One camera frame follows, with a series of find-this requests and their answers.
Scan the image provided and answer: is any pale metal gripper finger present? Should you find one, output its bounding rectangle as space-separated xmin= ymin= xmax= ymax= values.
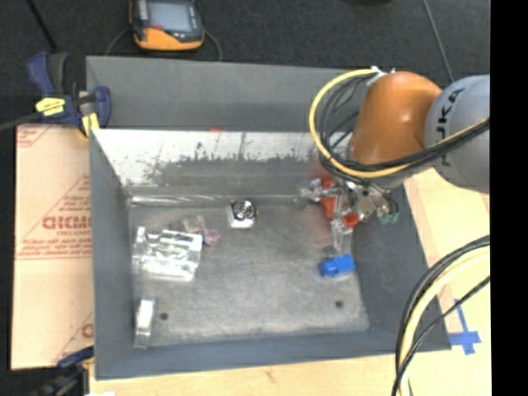
xmin=329 ymin=216 xmax=354 ymax=256
xmin=297 ymin=181 xmax=332 ymax=205

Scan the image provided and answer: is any red plastic piece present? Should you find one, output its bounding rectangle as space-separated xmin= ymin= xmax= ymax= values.
xmin=318 ymin=178 xmax=359 ymax=229

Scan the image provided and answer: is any blue plastic toy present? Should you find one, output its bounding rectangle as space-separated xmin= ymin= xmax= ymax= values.
xmin=318 ymin=253 xmax=357 ymax=279

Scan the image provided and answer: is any round silver tin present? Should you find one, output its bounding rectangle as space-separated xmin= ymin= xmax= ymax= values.
xmin=226 ymin=197 xmax=259 ymax=231

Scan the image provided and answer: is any grey metal bin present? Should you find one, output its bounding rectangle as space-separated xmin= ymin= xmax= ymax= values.
xmin=85 ymin=55 xmax=451 ymax=380

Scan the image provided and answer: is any small clear glass block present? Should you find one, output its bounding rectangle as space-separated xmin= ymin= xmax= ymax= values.
xmin=132 ymin=297 xmax=158 ymax=349

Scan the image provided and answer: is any brown cardboard board red print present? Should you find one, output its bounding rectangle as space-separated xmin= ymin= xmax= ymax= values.
xmin=9 ymin=123 xmax=97 ymax=371

